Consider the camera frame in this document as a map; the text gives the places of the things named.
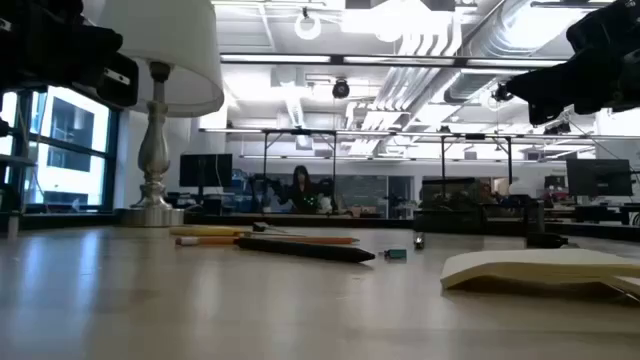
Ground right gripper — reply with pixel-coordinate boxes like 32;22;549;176
504;0;640;127

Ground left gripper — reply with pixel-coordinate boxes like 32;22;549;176
0;0;140;109

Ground yellow handled scissors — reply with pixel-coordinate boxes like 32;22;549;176
168;225;307;239

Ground orange pencil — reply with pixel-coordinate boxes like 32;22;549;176
174;235;361;248

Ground black pen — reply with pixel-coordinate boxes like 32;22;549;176
233;236;377;265

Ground black computer monitor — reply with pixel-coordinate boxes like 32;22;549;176
178;152;234;189
565;158;634;198

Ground white shade silver table lamp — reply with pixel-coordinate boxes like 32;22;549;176
81;0;226;229

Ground large glass window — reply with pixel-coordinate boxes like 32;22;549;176
0;85;120;212

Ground yellow sticky note pad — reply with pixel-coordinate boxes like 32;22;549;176
439;247;640;303

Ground person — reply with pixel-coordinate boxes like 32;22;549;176
284;164;322;215

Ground black ceiling mounted camera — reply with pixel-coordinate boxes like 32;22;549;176
492;82;516;104

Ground black background station frame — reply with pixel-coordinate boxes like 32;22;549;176
261;128;338;214
439;132;514;184

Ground white ceiling ring light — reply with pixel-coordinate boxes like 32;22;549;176
293;11;323;42

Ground black ceiling dome camera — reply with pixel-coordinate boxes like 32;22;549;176
331;78;352;100

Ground black aluminium table frame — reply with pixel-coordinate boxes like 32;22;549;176
0;211;640;245

